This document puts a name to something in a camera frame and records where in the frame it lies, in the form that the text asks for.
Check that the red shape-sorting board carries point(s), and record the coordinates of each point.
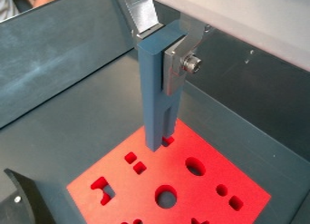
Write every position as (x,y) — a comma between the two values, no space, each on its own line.
(183,184)

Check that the person in light shirt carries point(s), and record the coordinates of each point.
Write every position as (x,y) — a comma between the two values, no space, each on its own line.
(12,8)

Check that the grey-blue double-square peg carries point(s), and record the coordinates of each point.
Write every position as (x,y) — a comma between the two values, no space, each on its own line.
(159,106)

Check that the black curved part with screw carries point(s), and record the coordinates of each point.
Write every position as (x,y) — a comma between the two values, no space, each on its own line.
(24,206)

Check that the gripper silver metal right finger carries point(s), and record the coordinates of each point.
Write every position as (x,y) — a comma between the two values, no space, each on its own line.
(179,60)

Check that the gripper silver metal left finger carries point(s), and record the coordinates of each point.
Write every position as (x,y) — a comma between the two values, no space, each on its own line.
(142,17)

